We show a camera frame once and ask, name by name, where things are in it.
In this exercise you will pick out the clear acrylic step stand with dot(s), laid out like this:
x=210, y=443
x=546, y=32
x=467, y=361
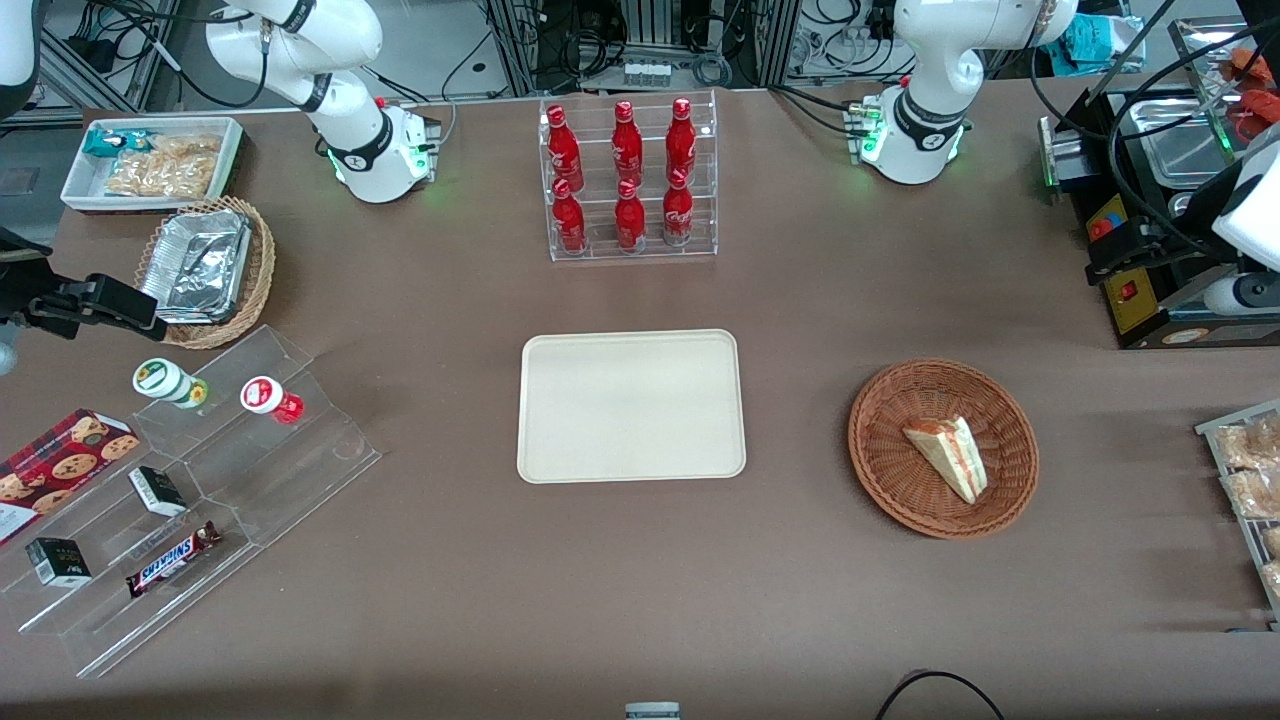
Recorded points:
x=110, y=620
x=300, y=470

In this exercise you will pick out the round brown wicker basket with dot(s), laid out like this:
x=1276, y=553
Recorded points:
x=900, y=470

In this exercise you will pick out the small black box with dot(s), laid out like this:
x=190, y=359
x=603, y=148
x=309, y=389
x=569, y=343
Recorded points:
x=58, y=562
x=157, y=490

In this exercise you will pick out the green lidded yogurt cup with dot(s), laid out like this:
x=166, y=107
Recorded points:
x=165, y=381

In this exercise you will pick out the snickers chocolate bar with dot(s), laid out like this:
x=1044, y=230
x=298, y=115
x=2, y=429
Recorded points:
x=170, y=560

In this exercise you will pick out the red lidded yogurt cup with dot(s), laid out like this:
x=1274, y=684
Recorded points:
x=268, y=397

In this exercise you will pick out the clear acrylic bottle rack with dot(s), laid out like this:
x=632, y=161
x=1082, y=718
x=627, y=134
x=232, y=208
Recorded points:
x=640, y=255

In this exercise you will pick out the silver foil trays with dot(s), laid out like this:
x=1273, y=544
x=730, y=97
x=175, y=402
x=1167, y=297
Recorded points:
x=195, y=265

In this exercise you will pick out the black and yellow machine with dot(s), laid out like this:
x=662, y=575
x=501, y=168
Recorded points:
x=1135, y=300

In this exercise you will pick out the small grey device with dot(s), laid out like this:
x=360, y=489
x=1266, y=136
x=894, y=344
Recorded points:
x=652, y=711

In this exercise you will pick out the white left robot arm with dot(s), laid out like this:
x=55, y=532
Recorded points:
x=922, y=125

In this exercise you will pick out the white power strip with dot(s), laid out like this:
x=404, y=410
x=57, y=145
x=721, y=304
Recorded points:
x=647, y=72

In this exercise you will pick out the teal snack packet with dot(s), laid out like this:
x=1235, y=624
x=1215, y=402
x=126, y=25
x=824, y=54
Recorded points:
x=110, y=142

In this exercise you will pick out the wrapped bread pack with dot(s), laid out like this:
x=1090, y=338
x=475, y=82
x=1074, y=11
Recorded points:
x=1258, y=493
x=1255, y=445

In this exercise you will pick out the red cola bottle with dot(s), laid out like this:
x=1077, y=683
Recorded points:
x=564, y=150
x=681, y=140
x=627, y=145
x=570, y=222
x=630, y=220
x=677, y=215

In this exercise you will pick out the oval light wicker basket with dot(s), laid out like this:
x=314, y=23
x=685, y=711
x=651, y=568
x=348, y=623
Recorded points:
x=262, y=270

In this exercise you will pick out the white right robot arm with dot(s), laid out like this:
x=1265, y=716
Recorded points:
x=365, y=150

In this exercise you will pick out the clear bag of crackers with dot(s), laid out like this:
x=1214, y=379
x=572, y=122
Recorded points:
x=165, y=170

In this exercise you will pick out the tray of packed pastries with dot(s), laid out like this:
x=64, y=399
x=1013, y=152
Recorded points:
x=1215, y=440

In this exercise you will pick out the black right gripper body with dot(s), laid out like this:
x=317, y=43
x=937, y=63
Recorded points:
x=22, y=288

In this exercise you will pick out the red plaid cookie box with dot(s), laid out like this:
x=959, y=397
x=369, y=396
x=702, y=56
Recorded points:
x=60, y=465

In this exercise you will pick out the beige plastic tray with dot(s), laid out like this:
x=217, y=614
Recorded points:
x=630, y=405

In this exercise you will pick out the triangle sandwich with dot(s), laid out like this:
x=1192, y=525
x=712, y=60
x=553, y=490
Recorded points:
x=950, y=455

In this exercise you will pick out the white rectangular snack bin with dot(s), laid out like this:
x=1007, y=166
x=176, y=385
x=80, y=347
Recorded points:
x=80, y=185

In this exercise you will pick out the orange items in steel tray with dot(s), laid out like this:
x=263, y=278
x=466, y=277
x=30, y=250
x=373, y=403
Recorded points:
x=1255, y=105

